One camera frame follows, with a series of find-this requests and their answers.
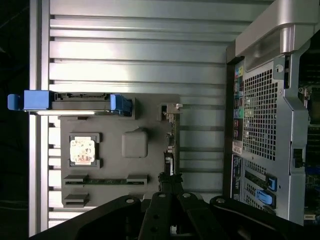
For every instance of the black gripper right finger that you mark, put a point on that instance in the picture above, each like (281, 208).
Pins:
(237, 222)

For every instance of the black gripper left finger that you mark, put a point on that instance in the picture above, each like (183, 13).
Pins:
(112, 220)

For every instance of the blue slot clip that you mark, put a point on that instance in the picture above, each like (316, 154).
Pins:
(262, 197)
(272, 183)

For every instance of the green RAM stick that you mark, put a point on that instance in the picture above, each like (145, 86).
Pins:
(105, 180)

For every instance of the silver CPU chip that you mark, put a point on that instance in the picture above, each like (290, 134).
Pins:
(82, 149)

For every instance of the grey parts rack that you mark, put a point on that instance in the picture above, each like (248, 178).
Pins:
(112, 125)

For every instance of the open PC case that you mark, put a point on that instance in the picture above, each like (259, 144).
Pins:
(260, 112)

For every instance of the green motherboard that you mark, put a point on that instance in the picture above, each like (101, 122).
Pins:
(313, 140)

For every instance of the hard disk with blue caddy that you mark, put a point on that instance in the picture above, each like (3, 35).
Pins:
(37, 100)

